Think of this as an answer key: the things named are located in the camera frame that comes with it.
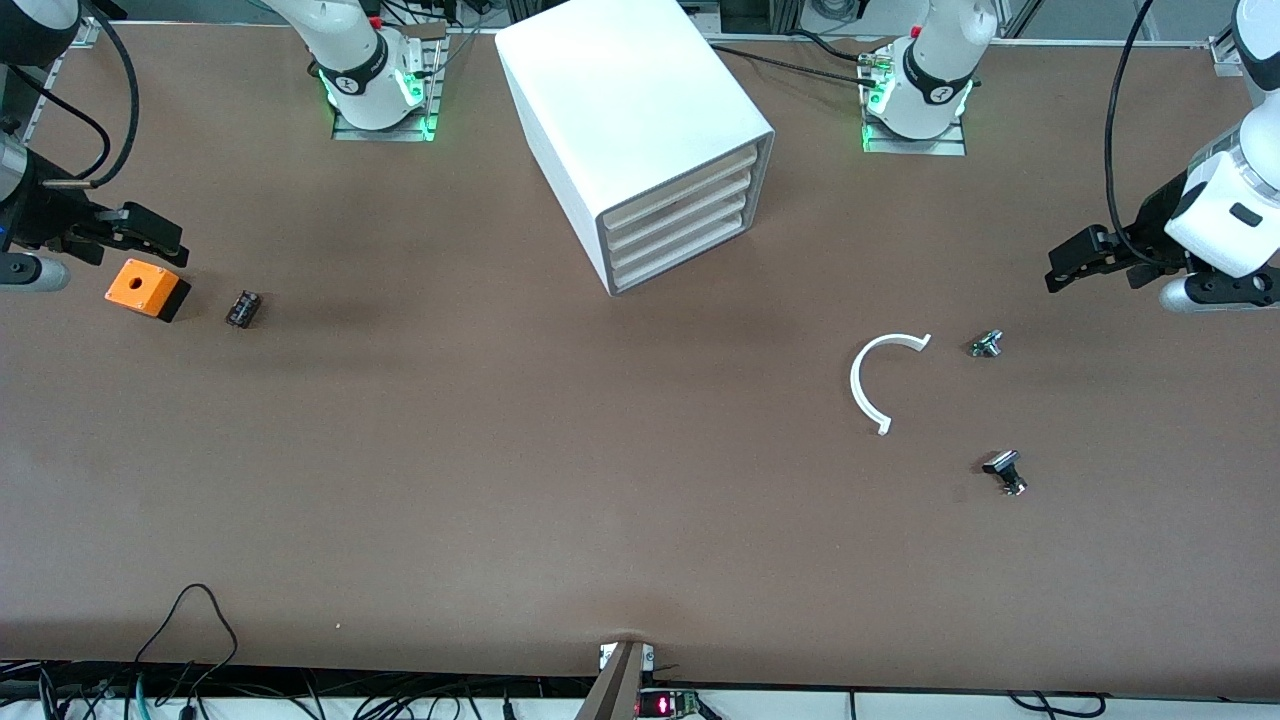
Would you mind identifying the orange button box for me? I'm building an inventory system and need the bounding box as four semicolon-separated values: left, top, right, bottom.
104;258;192;323

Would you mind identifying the black square push button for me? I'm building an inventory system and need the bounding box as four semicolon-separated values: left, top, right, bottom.
981;450;1029;498

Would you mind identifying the white semicircular plastic clip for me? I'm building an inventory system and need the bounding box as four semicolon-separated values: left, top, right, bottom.
850;332;933;437

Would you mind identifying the black device red display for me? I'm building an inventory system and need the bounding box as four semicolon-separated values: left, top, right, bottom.
638;688;703;720

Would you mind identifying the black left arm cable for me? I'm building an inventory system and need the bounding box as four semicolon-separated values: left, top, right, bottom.
1104;0;1158;267

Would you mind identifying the aluminium table frame rail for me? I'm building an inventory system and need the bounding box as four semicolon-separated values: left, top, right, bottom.
20;18;103;147

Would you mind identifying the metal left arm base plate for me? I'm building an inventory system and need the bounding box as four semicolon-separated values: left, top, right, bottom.
860;50;969;157

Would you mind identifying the aluminium frame corner profile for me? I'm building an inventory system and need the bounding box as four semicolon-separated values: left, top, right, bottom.
1208;34;1253;78

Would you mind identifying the thin black looped cable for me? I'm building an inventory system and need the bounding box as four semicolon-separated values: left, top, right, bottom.
134;583;239;693

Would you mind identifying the grey camera mount strut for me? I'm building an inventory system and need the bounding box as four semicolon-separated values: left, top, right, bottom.
574;640;657;720

